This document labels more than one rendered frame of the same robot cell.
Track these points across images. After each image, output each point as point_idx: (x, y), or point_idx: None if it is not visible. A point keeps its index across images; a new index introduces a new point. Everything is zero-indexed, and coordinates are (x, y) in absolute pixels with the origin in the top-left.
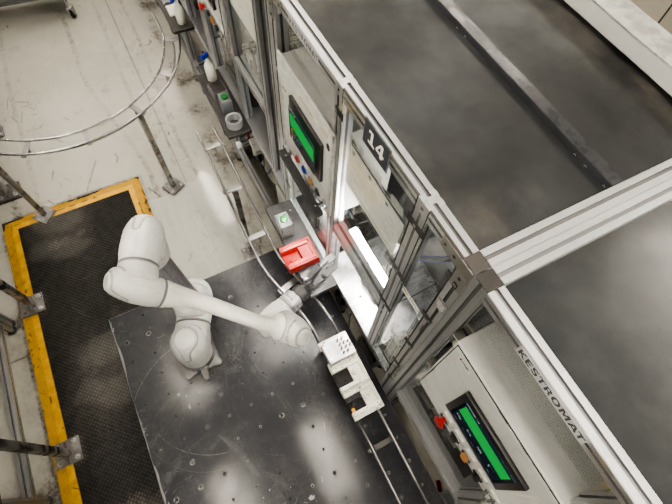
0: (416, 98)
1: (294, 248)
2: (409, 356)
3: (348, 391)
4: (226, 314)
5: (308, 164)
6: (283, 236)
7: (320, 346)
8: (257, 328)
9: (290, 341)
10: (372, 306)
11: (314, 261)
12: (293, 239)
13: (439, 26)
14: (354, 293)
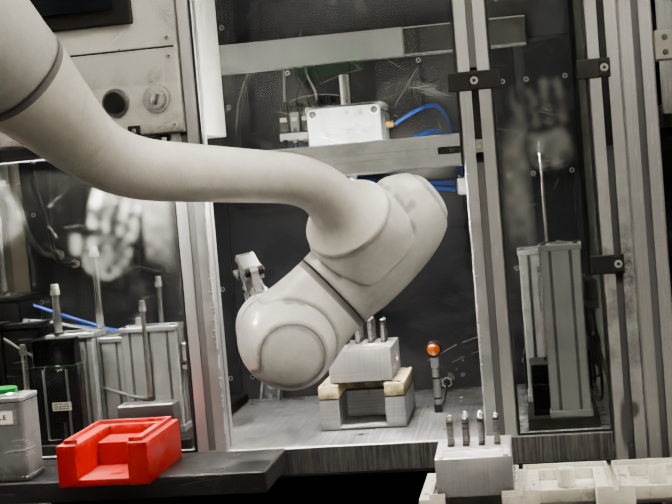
0: None
1: (93, 443)
2: (620, 122)
3: (619, 480)
4: (224, 151)
5: (77, 3)
6: (28, 456)
7: (432, 493)
8: (324, 174)
9: (417, 195)
10: (409, 428)
11: (175, 441)
12: (55, 472)
13: None
14: (342, 437)
